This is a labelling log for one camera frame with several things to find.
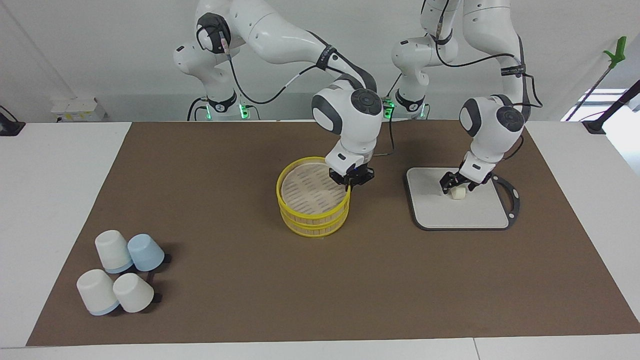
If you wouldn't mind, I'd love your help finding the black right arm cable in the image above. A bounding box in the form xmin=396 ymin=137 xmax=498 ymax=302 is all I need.
xmin=196 ymin=22 xmax=397 ymax=159

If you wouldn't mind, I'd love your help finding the brown table mat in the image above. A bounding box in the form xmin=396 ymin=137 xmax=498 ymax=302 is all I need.
xmin=26 ymin=120 xmax=640 ymax=347

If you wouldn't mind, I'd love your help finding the black table clamp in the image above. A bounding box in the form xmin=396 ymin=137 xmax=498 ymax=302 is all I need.
xmin=0 ymin=105 xmax=26 ymax=137

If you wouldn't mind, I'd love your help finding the white plastic cup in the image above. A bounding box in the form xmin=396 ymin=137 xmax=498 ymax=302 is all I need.
xmin=94 ymin=230 xmax=134 ymax=274
xmin=76 ymin=269 xmax=121 ymax=316
xmin=112 ymin=272 xmax=155 ymax=314

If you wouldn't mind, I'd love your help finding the black base cable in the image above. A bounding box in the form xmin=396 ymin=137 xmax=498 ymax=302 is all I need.
xmin=382 ymin=72 xmax=403 ymax=121
xmin=187 ymin=96 xmax=208 ymax=122

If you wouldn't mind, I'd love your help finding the yellow-rimmed woven steamer lid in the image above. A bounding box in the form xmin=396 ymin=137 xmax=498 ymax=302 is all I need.
xmin=276 ymin=156 xmax=352 ymax=225

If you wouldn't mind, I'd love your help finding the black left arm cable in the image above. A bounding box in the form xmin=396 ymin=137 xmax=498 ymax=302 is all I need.
xmin=434 ymin=0 xmax=544 ymax=109

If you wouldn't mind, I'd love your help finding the white box with yellow label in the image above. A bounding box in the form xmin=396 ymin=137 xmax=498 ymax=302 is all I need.
xmin=50 ymin=96 xmax=107 ymax=123

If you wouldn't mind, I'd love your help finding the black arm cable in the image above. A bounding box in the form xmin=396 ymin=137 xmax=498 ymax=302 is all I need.
xmin=196 ymin=22 xmax=397 ymax=159
xmin=434 ymin=0 xmax=544 ymax=109

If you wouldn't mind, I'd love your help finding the black stand pole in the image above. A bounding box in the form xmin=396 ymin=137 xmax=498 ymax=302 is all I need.
xmin=582 ymin=79 xmax=640 ymax=135

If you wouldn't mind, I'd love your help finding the grey cutting board dark rim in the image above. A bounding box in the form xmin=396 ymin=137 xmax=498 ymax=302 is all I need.
xmin=404 ymin=166 xmax=521 ymax=232

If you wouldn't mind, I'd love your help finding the light blue plastic cup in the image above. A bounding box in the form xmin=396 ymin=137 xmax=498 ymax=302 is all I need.
xmin=127 ymin=233 xmax=165 ymax=272

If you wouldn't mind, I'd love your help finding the yellow slatted steamer basket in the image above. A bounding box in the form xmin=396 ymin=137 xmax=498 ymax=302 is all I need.
xmin=280 ymin=210 xmax=350 ymax=240

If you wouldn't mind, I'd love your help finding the thin rod with green clip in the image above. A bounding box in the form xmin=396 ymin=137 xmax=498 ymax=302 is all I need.
xmin=565 ymin=36 xmax=628 ymax=122

